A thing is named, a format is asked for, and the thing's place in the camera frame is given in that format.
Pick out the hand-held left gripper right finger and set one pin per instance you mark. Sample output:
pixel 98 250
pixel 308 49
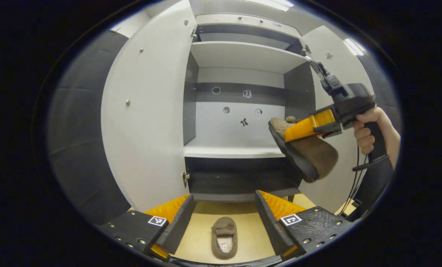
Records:
pixel 271 226

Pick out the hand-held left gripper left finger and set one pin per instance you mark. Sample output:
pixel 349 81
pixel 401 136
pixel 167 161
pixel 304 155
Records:
pixel 180 226

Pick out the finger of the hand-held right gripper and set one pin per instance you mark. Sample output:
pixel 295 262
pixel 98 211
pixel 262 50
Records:
pixel 309 124

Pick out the brown fuzzy shoe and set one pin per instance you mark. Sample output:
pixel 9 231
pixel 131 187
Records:
pixel 224 224
pixel 317 155

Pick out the white cabinet door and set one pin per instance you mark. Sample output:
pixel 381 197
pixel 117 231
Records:
pixel 150 129
pixel 350 66

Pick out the white shoe cabinet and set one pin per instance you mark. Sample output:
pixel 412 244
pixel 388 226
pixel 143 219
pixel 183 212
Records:
pixel 239 129

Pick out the white cabinet shelf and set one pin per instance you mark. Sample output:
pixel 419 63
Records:
pixel 243 55
pixel 235 151

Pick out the rectangular ceiling light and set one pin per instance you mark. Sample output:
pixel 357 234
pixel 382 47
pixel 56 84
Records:
pixel 354 47

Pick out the black backdrop cloth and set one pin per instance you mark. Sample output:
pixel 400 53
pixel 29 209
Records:
pixel 80 129

